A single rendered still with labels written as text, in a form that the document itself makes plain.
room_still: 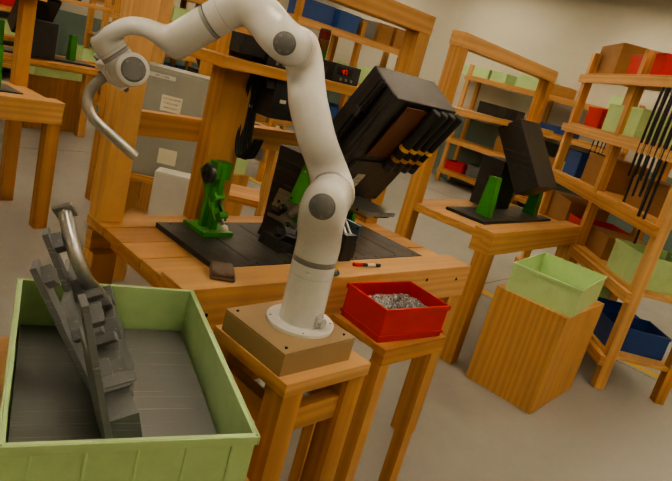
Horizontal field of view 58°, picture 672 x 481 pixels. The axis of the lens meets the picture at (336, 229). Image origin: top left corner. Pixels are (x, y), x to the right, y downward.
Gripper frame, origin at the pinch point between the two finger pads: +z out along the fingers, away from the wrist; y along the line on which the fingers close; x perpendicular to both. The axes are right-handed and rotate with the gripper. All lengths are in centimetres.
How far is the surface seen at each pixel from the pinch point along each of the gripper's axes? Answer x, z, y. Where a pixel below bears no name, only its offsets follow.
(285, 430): 38, -65, -85
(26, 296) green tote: 56, -38, -22
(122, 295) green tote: 42, -40, -38
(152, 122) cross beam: -6.9, 36.4, -25.6
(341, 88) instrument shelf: -74, 28, -64
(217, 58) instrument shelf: -35.9, 18.3, -20.6
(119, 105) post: 0.1, 22.7, -11.8
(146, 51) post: -18.4, 20.7, -4.2
